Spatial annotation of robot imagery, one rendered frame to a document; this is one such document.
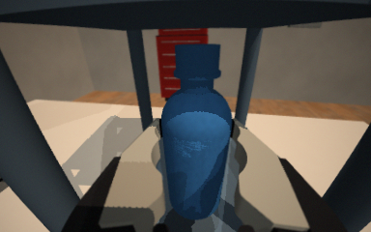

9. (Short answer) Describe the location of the blue bottle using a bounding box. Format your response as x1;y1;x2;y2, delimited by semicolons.
161;43;233;220

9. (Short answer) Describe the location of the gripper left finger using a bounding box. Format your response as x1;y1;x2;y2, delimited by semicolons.
61;118;165;232

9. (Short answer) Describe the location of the dark blue shelving unit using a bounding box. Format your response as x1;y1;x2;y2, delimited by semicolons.
0;0;371;232

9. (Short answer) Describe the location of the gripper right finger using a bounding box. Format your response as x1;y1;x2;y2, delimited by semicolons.
230;118;348;232

